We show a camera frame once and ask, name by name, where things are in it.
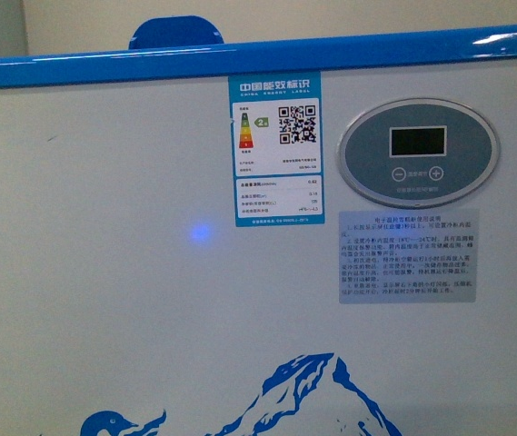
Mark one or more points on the white blue chest freezer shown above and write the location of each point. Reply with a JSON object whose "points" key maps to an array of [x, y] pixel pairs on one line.
{"points": [[132, 304]]}

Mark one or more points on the blue energy label sticker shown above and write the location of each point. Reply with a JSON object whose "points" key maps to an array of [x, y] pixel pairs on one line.
{"points": [[277, 148]]}

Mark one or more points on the grey instruction sticker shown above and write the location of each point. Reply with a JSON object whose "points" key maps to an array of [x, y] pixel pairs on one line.
{"points": [[408, 256]]}

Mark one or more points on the oval temperature control panel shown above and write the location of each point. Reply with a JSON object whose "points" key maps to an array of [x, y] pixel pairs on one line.
{"points": [[418, 153]]}

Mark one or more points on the blue lid handle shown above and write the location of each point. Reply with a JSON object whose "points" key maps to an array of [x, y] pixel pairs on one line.
{"points": [[175, 31]]}

